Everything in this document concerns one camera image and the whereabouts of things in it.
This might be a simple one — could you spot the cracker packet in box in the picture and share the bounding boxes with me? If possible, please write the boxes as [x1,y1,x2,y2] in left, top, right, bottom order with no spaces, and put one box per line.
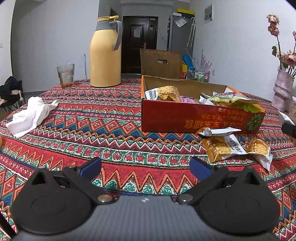
[145,86,181,102]

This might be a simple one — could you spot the dried pink flowers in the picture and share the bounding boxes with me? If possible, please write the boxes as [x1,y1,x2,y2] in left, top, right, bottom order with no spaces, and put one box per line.
[266,14,296,77]

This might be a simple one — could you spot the brown wooden chair back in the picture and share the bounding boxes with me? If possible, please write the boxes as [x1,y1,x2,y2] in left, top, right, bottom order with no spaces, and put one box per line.
[140,49,183,79]

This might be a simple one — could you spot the pink snack packet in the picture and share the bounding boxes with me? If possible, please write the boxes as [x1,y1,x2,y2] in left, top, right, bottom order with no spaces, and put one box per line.
[180,96,198,104]

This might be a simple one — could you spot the dark entrance door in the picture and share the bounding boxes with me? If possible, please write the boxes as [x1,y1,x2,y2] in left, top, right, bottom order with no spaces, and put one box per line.
[121,16,159,74]

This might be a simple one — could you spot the pink flower vase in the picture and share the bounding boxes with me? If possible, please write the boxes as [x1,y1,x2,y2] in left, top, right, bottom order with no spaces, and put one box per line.
[271,69,295,112]

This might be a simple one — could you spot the black folding chair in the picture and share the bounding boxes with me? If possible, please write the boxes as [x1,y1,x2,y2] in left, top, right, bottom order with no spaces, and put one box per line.
[1,76,26,112]

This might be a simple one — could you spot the yellow thermos jug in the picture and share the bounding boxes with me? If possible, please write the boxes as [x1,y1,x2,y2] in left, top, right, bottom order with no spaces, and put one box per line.
[89,16,123,88]

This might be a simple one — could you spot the grey refrigerator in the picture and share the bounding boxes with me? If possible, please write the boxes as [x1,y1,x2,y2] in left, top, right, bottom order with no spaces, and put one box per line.
[167,13,194,55]

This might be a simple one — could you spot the colourful patterned tablecloth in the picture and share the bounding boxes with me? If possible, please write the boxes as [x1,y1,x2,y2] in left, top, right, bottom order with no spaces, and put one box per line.
[1,79,295,240]

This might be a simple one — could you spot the small cracker packet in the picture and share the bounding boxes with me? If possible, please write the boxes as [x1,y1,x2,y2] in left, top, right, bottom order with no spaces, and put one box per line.
[246,138,273,171]

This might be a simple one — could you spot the glass cup with drink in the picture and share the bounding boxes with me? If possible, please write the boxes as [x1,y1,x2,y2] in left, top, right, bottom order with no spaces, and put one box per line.
[57,64,74,88]

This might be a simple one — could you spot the white flat snack packet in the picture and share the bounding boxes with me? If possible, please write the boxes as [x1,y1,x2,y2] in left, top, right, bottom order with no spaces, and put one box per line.
[197,127,241,137]

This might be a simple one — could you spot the white crumpled cloth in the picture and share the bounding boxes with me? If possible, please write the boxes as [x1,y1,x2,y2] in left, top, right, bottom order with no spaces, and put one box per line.
[6,96,58,138]

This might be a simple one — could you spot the green snack packet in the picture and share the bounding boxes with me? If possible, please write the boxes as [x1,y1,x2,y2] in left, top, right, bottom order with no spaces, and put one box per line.
[235,102,261,113]

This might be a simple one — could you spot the wire storage rack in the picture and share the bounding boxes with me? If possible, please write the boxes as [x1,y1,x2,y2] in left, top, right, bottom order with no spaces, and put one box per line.
[186,67,210,83]

